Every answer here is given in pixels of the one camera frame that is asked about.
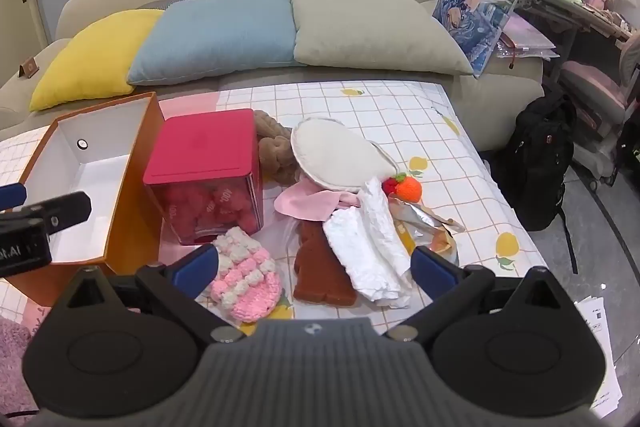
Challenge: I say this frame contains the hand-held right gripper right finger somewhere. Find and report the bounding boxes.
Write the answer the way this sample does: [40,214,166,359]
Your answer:
[387,246,576,342]

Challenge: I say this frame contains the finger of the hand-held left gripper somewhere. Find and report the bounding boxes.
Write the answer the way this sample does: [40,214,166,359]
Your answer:
[25,191,93,236]
[0,183,28,212]

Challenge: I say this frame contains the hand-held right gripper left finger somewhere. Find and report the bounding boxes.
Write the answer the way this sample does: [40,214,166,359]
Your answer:
[47,243,246,342]

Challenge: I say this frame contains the pink and white crochet hat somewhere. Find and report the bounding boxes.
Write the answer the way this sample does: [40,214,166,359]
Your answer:
[209,227,283,323]

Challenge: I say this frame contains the white towel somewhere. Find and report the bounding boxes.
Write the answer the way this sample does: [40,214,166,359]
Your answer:
[322,177,413,310]

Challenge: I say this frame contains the orange box with white inside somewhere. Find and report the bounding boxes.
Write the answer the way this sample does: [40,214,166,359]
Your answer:
[7,92,166,308]

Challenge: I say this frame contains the brown bear-shaped felt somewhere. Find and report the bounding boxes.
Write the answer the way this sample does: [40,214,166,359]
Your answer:
[292,219,358,308]

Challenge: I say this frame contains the pink cloth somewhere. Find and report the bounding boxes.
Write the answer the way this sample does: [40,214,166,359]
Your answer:
[274,184,361,223]

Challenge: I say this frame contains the silver foil packet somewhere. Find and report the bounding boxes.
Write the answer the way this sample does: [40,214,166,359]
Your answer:
[390,199,466,265]

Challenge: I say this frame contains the crochet orange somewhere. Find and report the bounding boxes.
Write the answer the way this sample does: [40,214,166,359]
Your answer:
[392,177,423,202]

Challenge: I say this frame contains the crochet strawberry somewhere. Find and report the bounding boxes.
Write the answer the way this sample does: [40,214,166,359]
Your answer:
[381,173,407,196]

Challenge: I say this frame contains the purple rug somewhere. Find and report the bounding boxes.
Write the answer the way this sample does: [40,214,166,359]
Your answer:
[0,302,51,427]

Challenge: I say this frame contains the checked fruit-print tablecloth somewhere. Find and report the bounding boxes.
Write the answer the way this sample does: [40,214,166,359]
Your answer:
[0,79,546,343]

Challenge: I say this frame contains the red cube box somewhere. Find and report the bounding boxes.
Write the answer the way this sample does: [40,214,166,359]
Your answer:
[142,108,265,248]

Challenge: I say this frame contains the brown plush toy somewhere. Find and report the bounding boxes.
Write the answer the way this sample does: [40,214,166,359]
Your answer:
[252,109,303,185]

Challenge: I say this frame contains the yellow pillow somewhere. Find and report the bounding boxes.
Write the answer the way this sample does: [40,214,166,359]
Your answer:
[29,9,166,112]

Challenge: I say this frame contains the black backpack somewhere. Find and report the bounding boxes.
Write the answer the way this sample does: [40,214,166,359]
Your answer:
[492,94,581,278]

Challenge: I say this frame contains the papers on floor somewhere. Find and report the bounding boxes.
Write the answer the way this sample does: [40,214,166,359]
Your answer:
[572,297,623,413]

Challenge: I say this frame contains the light blue pillow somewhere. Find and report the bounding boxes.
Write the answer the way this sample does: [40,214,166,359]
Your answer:
[126,0,307,86]

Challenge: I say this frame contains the pink chair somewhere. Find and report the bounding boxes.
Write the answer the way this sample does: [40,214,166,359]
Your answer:
[557,42,640,192]

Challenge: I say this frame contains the grey mesh cushion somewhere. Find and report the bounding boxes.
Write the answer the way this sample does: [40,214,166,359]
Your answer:
[145,0,241,11]

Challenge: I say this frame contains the grey-green pillow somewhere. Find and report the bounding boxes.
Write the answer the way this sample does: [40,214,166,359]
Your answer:
[290,0,474,75]

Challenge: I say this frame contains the pink folder stack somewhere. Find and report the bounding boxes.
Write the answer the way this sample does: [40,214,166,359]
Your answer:
[495,14,561,60]

